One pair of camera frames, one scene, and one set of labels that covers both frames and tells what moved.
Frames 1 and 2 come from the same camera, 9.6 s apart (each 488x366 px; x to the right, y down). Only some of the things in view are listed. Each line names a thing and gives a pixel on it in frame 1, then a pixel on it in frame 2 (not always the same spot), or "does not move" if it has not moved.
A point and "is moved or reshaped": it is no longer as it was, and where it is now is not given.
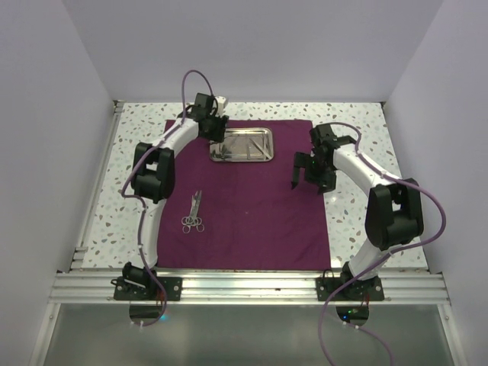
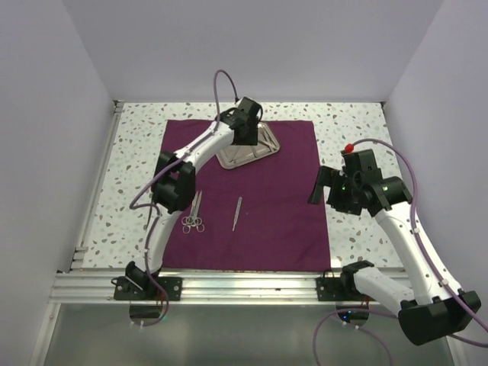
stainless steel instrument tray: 244,145 is moved or reshaped
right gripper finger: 300,160 -> 325,178
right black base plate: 367,290 does not move
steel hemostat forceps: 192,220 does not move
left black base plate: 124,290 does not move
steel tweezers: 261,149 -> 269,136
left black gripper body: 216,128 -> 251,136
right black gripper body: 321,174 -> 342,194
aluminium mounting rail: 250,288 does not move
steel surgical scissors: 193,219 does not move
